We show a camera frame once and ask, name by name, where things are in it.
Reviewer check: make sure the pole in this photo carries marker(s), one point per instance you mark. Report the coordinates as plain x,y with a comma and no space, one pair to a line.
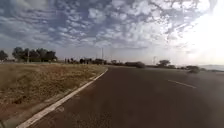
102,53

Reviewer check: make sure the row of distant bushes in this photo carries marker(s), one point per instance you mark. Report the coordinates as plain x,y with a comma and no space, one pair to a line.
133,63

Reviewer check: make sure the dark asphalt road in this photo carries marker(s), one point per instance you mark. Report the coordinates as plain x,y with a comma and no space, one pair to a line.
140,100

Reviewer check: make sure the white painted edge line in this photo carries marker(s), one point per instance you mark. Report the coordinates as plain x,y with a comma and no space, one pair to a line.
56,105

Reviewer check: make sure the dry grass verge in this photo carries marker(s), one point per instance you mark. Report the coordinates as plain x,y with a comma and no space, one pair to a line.
36,78

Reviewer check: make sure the group of dark trees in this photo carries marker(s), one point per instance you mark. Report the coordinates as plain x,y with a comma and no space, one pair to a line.
35,55

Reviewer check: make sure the grey concrete kerb strip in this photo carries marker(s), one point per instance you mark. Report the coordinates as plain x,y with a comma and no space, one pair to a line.
31,110

